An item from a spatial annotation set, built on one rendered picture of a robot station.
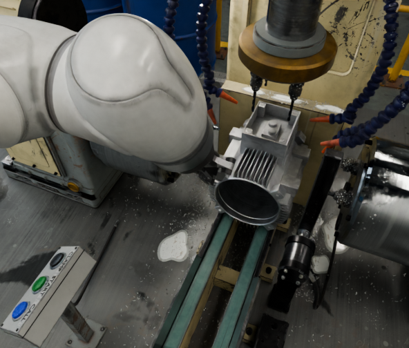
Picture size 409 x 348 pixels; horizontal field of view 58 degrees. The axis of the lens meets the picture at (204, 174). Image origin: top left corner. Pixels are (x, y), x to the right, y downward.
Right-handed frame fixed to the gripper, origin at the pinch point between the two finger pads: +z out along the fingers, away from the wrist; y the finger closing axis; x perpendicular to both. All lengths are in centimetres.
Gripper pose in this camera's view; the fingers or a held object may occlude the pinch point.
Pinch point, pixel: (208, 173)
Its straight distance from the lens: 66.5
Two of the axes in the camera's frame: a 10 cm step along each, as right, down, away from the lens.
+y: -9.2, -2.9, 2.4
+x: -3.3, 9.3, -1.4
